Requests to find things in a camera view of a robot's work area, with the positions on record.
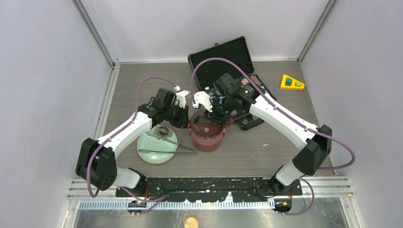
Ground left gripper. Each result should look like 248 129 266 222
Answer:
164 103 192 130

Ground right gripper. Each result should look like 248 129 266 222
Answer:
202 96 232 127

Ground black spiky sea cucumber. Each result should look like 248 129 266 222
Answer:
154 125 174 139

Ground red lunch box lid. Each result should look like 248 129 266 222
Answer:
192 122 223 137

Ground red lunch box with food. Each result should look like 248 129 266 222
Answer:
188 116 233 151

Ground red steel-lined lunch box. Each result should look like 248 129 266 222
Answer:
193 138 222 152

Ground metal tongs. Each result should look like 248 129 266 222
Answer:
137 132 197 153

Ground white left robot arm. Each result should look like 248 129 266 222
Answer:
75 88 190 197

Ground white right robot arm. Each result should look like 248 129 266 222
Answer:
191 73 332 195

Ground black poker chip case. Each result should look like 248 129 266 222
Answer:
188 37 274 131

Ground yellow triangular toy block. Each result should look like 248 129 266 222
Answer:
280 74 305 90

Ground round beige object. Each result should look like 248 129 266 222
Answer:
184 217 199 228

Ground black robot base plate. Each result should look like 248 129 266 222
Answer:
115 177 303 203

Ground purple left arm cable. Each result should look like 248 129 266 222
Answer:
86 77 181 215

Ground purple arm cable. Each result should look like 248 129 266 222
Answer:
190 57 356 217
86 77 181 215

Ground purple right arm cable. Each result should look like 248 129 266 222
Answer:
190 57 356 217

